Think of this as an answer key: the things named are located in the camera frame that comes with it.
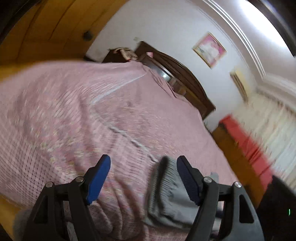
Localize grey fleece pants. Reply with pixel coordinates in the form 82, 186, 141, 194
142, 155, 226, 232

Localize wooden low cabinet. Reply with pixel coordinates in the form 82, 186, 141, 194
212, 122, 273, 208

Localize cream and red curtain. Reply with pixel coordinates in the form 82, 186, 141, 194
220, 93, 295, 190

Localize pink floral bedspread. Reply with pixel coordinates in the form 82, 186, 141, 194
1, 61, 237, 240

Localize dark wooden headboard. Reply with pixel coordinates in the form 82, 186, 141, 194
135, 41, 216, 120

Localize clothes pile on nightstand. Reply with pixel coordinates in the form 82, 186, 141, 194
110, 47, 138, 63

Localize pink item on headboard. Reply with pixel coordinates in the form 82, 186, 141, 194
146, 52, 154, 58

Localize black wardrobe door knob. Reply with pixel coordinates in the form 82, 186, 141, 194
82, 31, 93, 41

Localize wooden wardrobe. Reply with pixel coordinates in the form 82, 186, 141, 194
1, 1, 126, 64

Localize wall air conditioner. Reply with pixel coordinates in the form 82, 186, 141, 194
230, 69, 251, 102

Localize framed wall picture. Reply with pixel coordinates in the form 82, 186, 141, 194
193, 32, 227, 69

